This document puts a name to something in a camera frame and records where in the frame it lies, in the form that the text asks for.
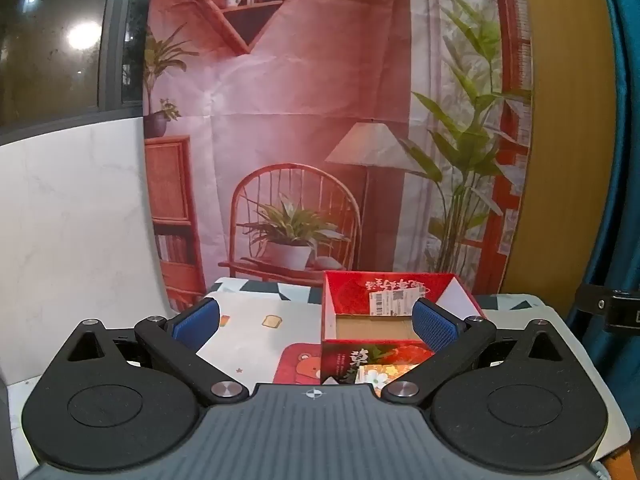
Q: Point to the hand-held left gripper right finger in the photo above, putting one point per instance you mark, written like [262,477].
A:
[432,325]

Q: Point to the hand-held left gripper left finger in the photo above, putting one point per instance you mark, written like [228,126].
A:
[197,322]

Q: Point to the red cardboard box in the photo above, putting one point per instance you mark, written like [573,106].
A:
[350,300]

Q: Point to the floral print packet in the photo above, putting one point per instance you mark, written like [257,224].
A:
[385,375]

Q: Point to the red bear print mat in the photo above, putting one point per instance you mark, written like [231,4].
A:
[297,367]

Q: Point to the teal curtain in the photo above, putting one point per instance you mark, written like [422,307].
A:
[620,160]

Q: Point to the white marble board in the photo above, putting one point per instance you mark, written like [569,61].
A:
[75,235]

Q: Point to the yellow wooden panel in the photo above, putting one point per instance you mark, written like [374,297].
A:
[560,160]

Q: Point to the printed wall tapestry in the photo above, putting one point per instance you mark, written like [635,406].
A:
[300,110]

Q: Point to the dark window with grey frame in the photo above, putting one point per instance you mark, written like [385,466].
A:
[50,35]

